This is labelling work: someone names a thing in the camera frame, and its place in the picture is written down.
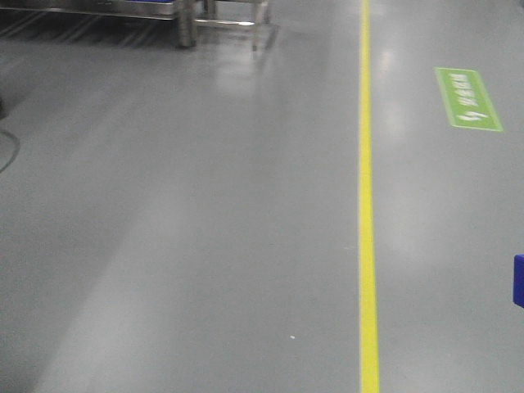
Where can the small blue parts bin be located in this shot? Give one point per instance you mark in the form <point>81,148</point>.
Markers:
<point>518,280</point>

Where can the green floor sign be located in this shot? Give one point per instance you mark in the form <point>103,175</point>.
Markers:
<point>466,100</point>

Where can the steel table frame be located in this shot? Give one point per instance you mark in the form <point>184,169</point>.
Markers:
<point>183,12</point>

